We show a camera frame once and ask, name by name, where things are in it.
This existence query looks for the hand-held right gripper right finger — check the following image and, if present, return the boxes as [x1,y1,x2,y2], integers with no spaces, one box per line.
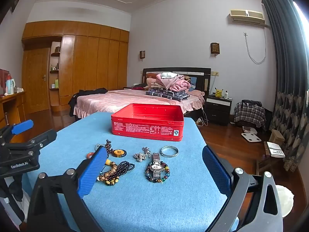
[202,146,284,232]

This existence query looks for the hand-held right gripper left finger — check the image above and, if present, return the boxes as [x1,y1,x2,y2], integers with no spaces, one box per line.
[26,147,108,232]

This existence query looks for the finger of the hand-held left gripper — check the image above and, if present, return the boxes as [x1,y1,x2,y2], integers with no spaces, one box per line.
[0,119,35,147]
[0,129,58,159]

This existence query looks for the amber bead bracelet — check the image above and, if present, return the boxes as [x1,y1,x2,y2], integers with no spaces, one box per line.
[97,159,120,183]

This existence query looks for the black bead necklace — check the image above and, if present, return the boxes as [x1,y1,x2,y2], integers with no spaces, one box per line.
[106,161,136,186]

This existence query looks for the gold pendant brown bead necklace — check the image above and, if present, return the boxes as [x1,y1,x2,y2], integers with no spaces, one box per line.
[104,140,127,158]

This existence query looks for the multicolour bead bracelet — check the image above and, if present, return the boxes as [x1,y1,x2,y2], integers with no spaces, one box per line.
[145,161,171,183]

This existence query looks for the silver wrist watch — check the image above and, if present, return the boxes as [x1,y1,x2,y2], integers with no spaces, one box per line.
[147,152,167,178]

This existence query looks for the red tin box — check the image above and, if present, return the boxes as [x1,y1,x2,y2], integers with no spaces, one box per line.
[111,103,184,142]

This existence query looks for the wooden desk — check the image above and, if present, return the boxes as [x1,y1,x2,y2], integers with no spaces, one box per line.
[0,91,26,143]

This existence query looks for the wooden door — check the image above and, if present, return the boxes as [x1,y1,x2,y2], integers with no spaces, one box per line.
[23,48,50,113]

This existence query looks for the blue white thermos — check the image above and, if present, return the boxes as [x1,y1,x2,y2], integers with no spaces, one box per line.
[5,74,15,95]

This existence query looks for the white bathroom scale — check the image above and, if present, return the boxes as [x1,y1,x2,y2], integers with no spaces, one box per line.
[241,132,262,143]

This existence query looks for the wide silver bangle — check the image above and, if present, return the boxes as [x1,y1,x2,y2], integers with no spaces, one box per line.
[161,145,179,157]

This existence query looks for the black white nightstand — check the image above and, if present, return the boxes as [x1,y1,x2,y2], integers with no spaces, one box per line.
[204,94,233,126]

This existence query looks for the cardboard boxes on floor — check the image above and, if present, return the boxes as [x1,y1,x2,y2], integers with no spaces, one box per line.
[264,141,286,158]

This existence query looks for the plaid bag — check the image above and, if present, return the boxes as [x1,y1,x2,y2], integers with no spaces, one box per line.
[234,100,266,128]

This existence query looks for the black garment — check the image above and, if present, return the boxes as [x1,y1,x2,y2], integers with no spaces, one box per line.
[68,88,108,117]

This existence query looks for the small wooden stool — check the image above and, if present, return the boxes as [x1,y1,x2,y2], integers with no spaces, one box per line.
[268,129,286,145]

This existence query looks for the bed with pink bedspread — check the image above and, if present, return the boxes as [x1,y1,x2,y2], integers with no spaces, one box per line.
[72,88,208,121]

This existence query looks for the white plastic container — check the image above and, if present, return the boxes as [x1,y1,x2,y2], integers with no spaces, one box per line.
[275,185,295,218]

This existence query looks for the plaid blanket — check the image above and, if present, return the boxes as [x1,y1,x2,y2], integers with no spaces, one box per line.
[145,89,190,101]

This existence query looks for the pink garment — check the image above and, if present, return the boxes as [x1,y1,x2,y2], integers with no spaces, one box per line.
[156,74,191,92]

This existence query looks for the wooden wardrobe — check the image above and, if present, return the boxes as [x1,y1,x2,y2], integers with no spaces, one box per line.
[21,21,130,113]

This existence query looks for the pile of folded clothes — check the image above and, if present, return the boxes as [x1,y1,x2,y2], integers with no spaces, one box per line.
[142,68,211,95]

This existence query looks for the beige folded blanket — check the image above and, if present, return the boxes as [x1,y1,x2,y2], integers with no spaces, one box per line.
[146,77,167,90]

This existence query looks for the grey patterned curtain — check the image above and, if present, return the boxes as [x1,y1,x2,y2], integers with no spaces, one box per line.
[261,0,309,174]

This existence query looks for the silver chain bracelet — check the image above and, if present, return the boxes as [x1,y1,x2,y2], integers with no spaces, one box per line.
[134,146,151,162]

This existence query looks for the white air conditioner cable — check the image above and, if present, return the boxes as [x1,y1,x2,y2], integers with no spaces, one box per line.
[244,25,267,64]

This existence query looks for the wall air conditioner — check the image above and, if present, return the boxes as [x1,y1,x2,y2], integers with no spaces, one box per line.
[229,9,265,25]

